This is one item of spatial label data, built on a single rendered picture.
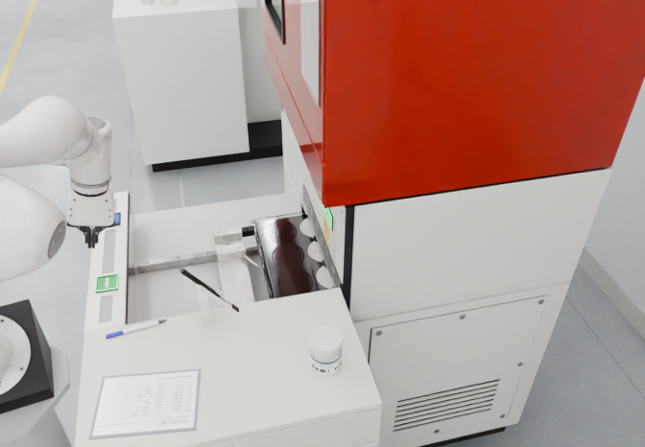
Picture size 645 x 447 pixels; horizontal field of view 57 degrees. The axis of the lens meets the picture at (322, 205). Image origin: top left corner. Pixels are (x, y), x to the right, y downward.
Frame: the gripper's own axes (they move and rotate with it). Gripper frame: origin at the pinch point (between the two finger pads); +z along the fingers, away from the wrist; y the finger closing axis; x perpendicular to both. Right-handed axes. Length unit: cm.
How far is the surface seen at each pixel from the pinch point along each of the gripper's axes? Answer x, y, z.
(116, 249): -12.8, -5.5, 14.7
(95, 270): -6.0, -0.4, 15.8
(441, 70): 15, -67, -57
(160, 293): -7.7, -17.6, 26.4
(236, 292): 2.8, -36.6, 16.3
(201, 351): 27.5, -24.5, 10.2
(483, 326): 16, -109, 20
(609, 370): -2, -200, 71
